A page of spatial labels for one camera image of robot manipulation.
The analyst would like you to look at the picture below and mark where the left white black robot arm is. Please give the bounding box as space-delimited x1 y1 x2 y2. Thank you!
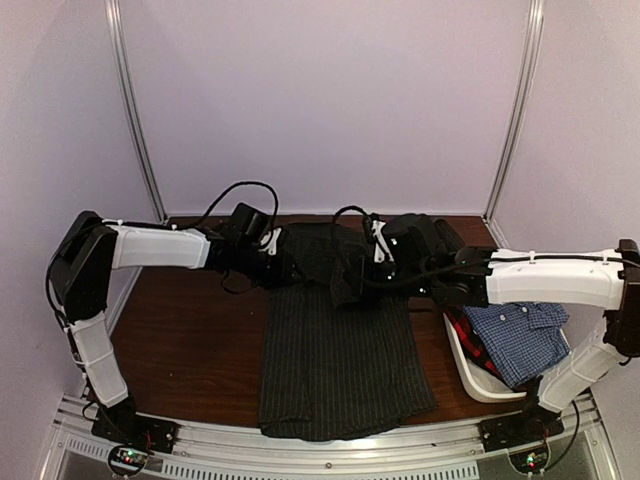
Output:
45 203 302 444

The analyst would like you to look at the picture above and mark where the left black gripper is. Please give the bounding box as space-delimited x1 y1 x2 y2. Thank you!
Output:
235 244 307 292

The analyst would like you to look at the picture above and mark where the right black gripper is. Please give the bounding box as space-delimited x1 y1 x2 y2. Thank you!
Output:
345 255 435 298

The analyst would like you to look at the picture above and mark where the black pinstriped long sleeve shirt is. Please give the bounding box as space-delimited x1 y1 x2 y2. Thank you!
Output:
258 222 437 442

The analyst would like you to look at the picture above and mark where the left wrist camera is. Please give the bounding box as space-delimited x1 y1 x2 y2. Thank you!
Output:
258 227 282 256

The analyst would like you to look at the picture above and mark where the left led circuit board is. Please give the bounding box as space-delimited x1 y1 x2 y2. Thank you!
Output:
107 445 150 476

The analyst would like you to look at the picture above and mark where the red black plaid shirt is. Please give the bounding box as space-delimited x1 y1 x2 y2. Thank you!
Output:
443 307 526 393

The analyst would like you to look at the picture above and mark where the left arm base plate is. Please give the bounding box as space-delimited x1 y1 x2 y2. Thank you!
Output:
91 411 178 454

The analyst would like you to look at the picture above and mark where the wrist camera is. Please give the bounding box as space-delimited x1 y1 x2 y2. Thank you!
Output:
363 214 394 263
258 227 282 256

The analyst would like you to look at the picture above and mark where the blue checked long sleeve shirt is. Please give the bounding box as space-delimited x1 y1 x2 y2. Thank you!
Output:
462 302 570 388

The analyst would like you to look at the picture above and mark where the white plastic bin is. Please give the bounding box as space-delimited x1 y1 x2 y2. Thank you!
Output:
443 315 526 404

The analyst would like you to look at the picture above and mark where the left aluminium frame post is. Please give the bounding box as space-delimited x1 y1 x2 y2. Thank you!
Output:
104 0 168 222

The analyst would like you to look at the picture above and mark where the led circuit board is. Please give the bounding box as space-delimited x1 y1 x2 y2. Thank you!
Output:
509 449 550 475
107 445 150 476

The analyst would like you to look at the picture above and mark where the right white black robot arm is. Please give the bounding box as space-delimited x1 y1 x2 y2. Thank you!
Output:
334 214 639 442

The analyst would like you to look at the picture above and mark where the right led circuit board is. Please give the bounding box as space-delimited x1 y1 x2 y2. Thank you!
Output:
509 449 550 475

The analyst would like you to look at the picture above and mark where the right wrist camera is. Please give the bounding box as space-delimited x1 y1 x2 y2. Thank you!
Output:
363 214 394 263

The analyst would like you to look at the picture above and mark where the aluminium frame post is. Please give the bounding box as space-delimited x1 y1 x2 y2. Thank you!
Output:
104 0 168 222
483 0 546 224

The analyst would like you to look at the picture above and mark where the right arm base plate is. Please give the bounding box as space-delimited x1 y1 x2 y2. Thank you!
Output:
478 412 565 452

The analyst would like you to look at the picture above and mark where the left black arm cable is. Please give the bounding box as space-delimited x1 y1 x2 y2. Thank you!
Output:
174 181 280 231

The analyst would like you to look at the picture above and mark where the right aluminium frame post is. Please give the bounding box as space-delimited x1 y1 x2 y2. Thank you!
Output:
483 0 546 224

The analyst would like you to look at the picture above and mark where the front aluminium rail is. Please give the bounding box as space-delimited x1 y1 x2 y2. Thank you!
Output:
35 392 622 479

